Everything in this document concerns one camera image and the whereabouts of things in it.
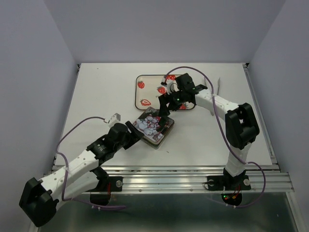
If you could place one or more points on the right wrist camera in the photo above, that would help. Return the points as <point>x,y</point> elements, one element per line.
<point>172,87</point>

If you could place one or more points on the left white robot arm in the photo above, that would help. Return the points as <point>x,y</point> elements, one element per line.
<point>41,198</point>

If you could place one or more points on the metal tongs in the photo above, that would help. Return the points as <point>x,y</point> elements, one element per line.
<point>206,83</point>

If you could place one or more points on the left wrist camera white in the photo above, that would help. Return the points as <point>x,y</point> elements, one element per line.
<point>116,118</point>

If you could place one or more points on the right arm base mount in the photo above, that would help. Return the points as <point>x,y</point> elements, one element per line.
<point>231,191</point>

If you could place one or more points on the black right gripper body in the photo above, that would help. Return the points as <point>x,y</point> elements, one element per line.
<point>176,99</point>

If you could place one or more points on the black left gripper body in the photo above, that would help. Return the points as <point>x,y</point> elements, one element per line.
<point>120,144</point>

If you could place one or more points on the strawberry print tray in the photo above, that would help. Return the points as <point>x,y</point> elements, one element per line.
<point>148,89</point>

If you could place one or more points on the square gold cookie tin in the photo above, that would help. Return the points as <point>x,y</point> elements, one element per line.
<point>154,138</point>

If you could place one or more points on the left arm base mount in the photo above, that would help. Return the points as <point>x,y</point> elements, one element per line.
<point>101,194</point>

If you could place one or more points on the gold tin lid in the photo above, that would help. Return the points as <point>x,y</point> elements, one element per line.
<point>149,120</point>

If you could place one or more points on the aluminium front frame rails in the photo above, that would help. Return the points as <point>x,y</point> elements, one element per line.
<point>191,179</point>

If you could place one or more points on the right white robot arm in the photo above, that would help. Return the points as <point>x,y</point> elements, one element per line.
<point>240,130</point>

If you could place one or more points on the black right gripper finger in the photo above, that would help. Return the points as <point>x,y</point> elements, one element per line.
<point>163,122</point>
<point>163,109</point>

